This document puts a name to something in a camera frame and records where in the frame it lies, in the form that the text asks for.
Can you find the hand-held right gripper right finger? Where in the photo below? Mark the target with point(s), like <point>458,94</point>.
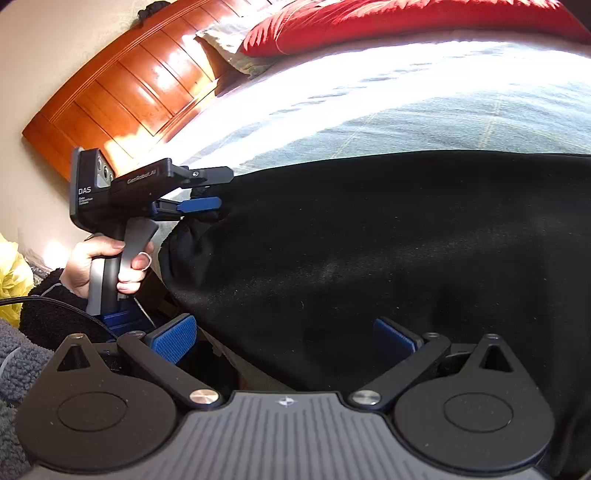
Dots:
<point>395,341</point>

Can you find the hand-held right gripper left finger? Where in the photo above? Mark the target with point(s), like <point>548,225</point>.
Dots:
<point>175,339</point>

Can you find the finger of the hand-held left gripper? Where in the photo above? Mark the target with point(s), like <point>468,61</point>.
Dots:
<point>207,174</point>
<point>201,204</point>

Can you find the black pants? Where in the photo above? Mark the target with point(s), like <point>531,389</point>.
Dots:
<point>369,254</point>

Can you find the person's left forearm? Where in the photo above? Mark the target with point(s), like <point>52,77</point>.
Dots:
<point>46,318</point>

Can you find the person's left hand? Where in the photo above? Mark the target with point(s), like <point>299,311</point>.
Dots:
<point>85,267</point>

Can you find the wooden headboard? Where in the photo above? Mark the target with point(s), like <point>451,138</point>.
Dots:
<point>129,92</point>

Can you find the yellow cloth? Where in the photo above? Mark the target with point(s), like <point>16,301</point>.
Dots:
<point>14,277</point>

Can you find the pale pillow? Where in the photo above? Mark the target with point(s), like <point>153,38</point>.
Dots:
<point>231,46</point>

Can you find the grey fleece garment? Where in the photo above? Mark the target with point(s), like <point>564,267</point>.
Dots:
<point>23,369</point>

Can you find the small black cloth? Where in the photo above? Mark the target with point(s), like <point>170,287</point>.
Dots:
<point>154,8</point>

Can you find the red duvet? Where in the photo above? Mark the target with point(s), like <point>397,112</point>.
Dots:
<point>392,23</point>

